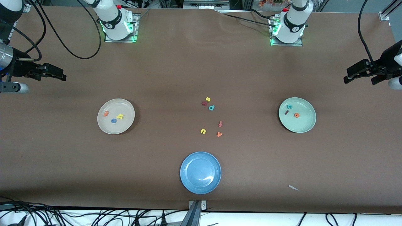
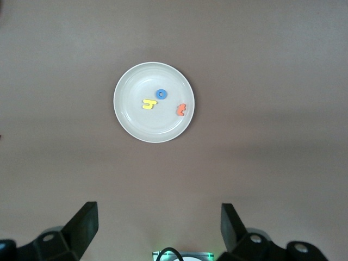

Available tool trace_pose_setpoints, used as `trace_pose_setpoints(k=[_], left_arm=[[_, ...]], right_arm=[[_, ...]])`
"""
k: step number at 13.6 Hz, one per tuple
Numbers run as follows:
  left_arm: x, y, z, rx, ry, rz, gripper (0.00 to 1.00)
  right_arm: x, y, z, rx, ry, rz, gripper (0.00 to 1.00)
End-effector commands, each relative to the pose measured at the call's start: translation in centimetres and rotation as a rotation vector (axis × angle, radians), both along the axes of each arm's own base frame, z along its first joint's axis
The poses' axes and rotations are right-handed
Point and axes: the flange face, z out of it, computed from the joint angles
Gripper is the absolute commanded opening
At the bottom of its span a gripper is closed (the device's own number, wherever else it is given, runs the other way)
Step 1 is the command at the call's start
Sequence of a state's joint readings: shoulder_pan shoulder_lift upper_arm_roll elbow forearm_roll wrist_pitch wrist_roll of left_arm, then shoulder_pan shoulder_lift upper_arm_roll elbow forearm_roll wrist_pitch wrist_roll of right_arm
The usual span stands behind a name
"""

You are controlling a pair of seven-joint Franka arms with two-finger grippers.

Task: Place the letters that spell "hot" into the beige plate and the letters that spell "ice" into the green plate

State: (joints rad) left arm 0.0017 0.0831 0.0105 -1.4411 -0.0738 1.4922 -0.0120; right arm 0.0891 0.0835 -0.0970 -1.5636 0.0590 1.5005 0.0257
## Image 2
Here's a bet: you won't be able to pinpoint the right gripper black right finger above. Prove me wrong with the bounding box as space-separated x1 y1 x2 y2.
217 203 327 261

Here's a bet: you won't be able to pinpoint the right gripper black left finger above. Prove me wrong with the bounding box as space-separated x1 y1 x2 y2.
16 201 99 261

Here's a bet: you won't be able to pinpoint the yellow letter h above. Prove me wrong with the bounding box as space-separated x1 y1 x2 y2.
142 98 158 110

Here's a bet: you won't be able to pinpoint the beige brown plate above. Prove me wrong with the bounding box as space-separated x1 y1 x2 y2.
113 61 195 144

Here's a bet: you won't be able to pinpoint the brown table cover sheet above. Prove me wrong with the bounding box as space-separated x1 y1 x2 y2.
0 0 348 261

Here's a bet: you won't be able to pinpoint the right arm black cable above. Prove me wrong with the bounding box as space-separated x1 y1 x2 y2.
157 246 186 261

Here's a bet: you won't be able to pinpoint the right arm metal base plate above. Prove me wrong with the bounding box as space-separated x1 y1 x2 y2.
152 251 216 261

